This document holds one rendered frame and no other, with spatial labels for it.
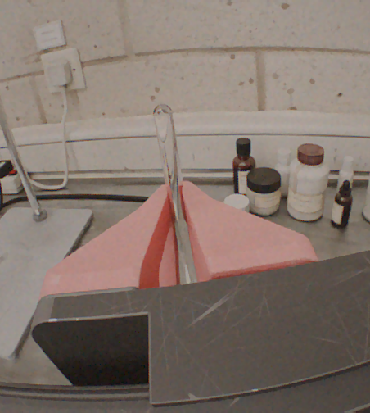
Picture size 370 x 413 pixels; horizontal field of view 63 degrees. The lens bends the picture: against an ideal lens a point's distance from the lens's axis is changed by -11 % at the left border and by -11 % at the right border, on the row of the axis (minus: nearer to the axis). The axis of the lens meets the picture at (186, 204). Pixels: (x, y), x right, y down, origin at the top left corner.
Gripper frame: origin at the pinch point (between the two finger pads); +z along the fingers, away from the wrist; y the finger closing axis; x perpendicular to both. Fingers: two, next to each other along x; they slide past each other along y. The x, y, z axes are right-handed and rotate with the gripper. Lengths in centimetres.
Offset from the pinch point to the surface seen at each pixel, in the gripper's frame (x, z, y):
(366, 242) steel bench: 25.8, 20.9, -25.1
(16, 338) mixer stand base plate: 24.6, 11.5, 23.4
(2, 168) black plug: 19, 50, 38
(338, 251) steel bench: 25.8, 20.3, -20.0
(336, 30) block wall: -1, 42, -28
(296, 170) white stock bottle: 17.4, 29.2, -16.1
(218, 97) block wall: 11.7, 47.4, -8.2
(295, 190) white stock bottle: 20.5, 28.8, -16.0
